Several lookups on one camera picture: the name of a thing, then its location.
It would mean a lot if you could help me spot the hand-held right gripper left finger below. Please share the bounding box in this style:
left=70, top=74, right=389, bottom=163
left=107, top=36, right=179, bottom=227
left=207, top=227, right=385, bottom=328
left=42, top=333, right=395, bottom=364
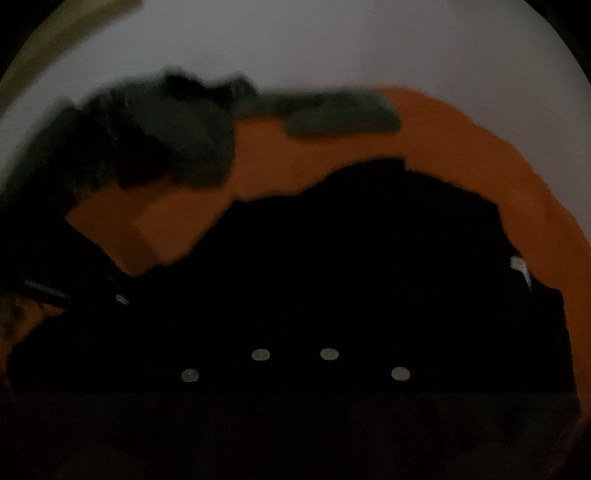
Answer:
left=92, top=314, right=283, bottom=480

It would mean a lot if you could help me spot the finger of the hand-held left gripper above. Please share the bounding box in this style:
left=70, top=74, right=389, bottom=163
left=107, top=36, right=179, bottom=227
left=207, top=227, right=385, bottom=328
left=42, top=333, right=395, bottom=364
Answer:
left=19, top=274, right=137, bottom=312

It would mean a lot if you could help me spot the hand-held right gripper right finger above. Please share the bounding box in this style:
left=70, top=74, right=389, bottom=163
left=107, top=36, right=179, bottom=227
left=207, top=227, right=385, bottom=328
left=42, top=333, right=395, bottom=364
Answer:
left=308, top=314, right=500, bottom=480

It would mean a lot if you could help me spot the black garment white label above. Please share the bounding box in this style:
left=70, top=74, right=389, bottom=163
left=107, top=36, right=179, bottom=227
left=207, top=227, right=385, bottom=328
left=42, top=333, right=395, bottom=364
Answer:
left=7, top=157, right=579, bottom=398

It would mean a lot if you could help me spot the dark clothes pile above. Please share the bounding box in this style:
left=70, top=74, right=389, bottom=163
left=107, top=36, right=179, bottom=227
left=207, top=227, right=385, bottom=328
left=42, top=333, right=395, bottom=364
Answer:
left=0, top=71, right=258, bottom=219

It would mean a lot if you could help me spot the grey-green folded cloth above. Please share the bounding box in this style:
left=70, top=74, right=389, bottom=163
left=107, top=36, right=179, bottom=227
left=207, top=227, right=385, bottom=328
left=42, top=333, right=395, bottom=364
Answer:
left=235, top=90, right=403, bottom=140

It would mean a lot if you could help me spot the orange blanket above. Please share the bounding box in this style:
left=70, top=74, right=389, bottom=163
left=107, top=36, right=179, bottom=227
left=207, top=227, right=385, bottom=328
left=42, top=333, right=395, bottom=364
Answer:
left=0, top=85, right=591, bottom=403

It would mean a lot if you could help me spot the beige striped curtain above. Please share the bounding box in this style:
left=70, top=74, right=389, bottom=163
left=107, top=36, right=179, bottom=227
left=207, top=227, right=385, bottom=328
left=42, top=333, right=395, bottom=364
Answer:
left=0, top=0, right=145, bottom=117

